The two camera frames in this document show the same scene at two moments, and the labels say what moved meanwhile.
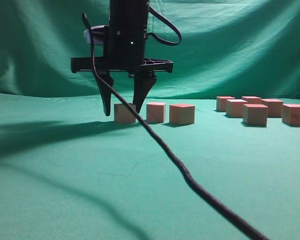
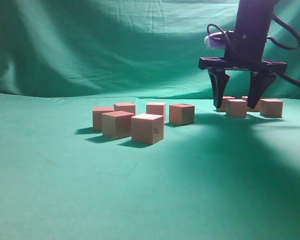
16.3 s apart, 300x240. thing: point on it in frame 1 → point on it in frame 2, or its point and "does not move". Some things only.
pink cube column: [255, 115] → [116, 125]
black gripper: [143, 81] → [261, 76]
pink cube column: [122, 114] does not move
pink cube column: [234, 107] does not move
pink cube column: [275, 107] does not move
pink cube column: [294, 114] → [97, 116]
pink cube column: [221, 102] does not move
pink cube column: [182, 114] does not move
